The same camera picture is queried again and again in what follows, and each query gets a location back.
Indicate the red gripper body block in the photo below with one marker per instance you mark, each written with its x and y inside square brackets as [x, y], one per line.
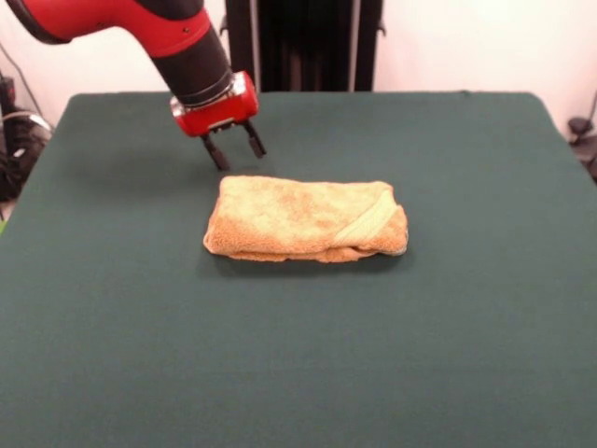
[219, 114]

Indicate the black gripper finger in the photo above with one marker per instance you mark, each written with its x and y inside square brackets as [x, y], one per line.
[215, 151]
[255, 142]

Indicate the tan terry towel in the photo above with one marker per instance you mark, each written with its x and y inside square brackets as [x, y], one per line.
[289, 219]

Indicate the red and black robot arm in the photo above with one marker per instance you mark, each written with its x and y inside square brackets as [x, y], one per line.
[177, 42]

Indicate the dark green table cloth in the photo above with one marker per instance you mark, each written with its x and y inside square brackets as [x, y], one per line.
[298, 350]

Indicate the black stand foot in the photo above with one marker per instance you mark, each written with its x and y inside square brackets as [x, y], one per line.
[580, 128]

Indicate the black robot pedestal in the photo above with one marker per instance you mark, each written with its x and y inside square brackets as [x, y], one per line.
[317, 46]

